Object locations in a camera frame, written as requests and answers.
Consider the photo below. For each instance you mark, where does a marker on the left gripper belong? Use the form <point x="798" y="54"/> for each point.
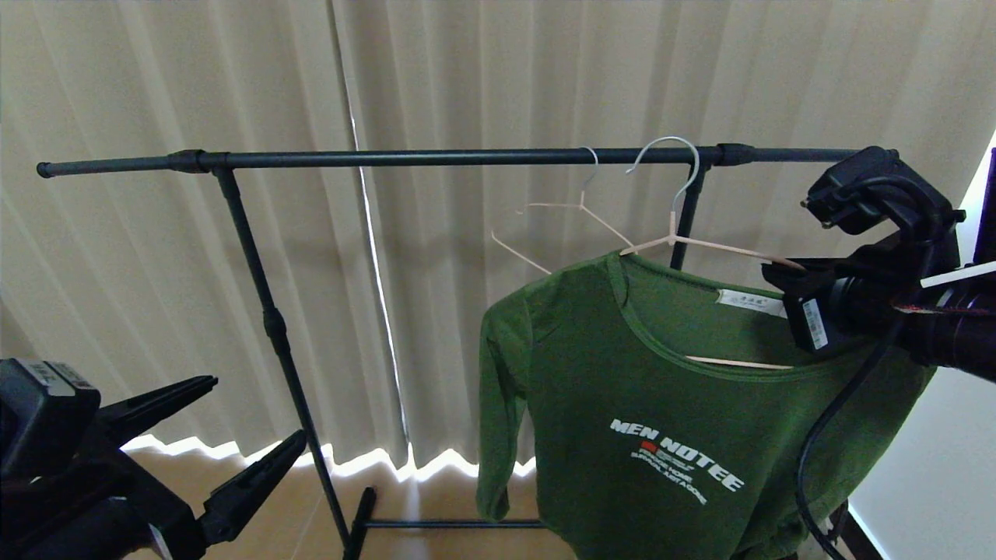
<point x="93" y="521"/>

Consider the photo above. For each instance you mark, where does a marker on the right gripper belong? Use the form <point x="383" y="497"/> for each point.
<point x="840" y="315"/>

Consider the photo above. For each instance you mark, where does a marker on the pink clothes hanger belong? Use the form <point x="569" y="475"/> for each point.
<point x="724" y="247"/>
<point x="603" y="222"/>

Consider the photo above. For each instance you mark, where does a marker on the green long-sleeved shirt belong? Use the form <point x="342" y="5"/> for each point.
<point x="622" y="373"/>

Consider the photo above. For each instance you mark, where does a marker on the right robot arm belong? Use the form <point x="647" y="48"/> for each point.
<point x="949" y="334"/>

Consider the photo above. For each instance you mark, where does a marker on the black clothes rack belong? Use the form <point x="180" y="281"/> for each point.
<point x="389" y="159"/>

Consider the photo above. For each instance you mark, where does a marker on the beige curtain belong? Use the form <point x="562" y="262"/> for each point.
<point x="194" y="78"/>

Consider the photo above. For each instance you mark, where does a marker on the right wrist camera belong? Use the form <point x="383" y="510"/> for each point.
<point x="871" y="194"/>

